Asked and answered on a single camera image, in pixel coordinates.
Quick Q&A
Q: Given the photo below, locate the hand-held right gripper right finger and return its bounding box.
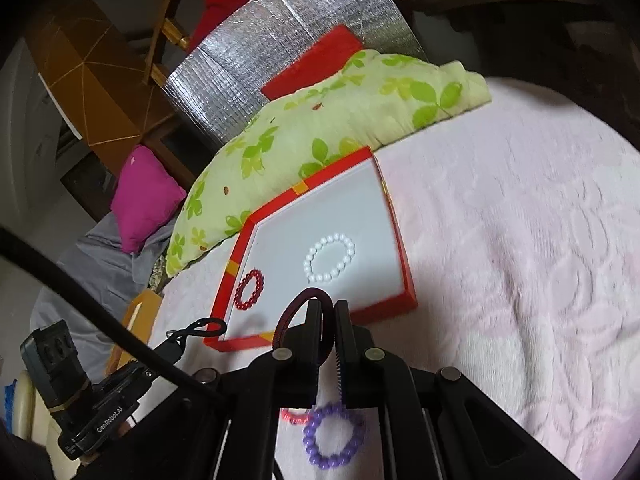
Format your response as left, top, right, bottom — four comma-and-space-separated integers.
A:
334, 300, 581, 480

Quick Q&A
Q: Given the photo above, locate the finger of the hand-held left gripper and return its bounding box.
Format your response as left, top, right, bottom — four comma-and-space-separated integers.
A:
131, 336, 185, 373

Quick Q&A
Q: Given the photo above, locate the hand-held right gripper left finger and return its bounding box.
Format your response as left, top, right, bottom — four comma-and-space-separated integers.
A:
150, 300, 323, 480

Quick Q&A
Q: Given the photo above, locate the black cord bracelet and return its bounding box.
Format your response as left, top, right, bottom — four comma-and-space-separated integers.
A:
165, 316, 228, 348

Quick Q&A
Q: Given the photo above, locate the dark hair tie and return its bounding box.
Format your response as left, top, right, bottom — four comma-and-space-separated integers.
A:
272, 287, 336, 361

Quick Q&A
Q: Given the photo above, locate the pink clear bead bracelet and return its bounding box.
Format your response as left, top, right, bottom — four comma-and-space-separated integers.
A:
281, 406, 313, 427

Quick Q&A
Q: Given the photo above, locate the purple bead bracelet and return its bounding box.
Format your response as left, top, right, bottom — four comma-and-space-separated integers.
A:
301, 402, 367, 470

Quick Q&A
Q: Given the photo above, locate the red jewelry tray box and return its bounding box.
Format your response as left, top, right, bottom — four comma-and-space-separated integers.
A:
204, 146, 418, 354

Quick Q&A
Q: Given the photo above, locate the patterned cloth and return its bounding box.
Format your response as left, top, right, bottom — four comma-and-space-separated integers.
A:
150, 255, 171, 291

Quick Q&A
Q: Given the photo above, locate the grey blanket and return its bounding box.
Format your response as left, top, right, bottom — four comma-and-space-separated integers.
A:
30, 210, 176, 361

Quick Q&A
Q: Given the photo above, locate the magenta pillow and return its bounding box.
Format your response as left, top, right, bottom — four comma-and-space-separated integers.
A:
110, 145, 187, 254

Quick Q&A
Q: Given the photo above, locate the pink bed blanket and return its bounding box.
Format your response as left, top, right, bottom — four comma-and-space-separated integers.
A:
150, 75, 640, 480

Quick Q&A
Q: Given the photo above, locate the green floral pillow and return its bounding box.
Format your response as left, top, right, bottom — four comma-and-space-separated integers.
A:
165, 49, 491, 277

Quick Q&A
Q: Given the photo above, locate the red cushion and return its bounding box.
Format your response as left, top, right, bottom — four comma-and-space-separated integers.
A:
261, 24, 368, 102

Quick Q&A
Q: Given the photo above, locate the brown cardboard board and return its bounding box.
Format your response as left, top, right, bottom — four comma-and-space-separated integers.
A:
25, 0, 176, 146

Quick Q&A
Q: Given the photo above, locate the wooden chair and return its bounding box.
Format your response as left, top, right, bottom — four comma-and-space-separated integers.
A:
142, 0, 211, 86

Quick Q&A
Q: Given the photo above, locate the silver foil mat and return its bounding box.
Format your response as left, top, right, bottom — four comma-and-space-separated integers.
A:
162, 0, 423, 148

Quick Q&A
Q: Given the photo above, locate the white pearl bracelet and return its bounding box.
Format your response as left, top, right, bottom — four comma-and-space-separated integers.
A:
303, 232, 357, 286

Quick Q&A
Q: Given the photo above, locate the red bead bracelet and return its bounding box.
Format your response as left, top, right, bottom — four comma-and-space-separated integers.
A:
234, 269, 265, 311

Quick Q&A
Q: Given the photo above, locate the black cable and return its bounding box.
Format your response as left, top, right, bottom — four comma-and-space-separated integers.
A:
0, 227, 231, 401

